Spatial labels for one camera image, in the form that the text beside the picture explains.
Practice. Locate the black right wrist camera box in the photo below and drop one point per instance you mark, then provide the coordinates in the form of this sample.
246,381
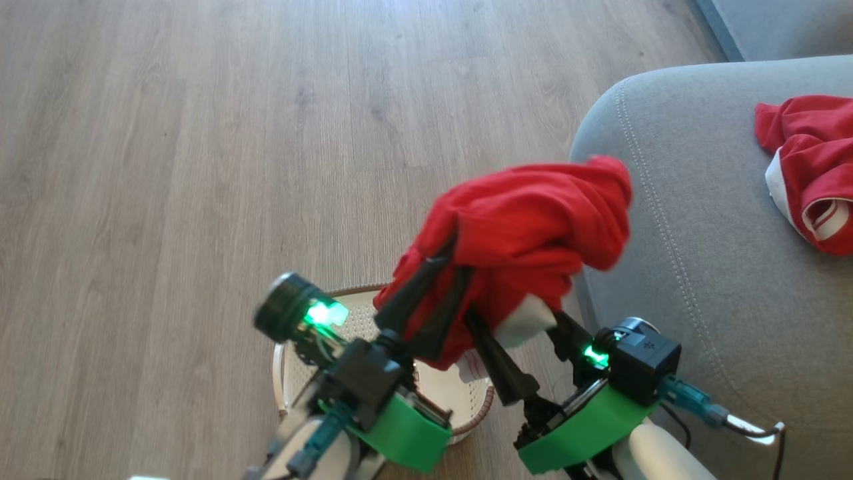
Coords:
643,363

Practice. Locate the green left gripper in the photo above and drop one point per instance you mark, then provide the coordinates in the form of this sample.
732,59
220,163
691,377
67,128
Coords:
406,433

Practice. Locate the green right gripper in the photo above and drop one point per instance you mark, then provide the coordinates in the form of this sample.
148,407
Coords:
586,426

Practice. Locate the red garment with white trim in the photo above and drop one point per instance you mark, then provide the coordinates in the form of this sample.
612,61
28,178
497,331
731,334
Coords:
533,220

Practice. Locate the red and white striped garment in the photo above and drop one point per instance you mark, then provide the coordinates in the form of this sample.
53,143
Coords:
813,153

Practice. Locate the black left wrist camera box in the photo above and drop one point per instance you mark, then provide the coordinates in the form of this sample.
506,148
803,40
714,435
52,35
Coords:
363,380

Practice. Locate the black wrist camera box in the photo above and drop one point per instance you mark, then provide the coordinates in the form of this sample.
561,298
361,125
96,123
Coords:
363,380
643,363

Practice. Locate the white perforated laundry basket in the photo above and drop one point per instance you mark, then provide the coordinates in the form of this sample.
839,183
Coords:
446,393

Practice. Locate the grey sofa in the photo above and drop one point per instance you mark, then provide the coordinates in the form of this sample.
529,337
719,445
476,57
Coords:
700,233

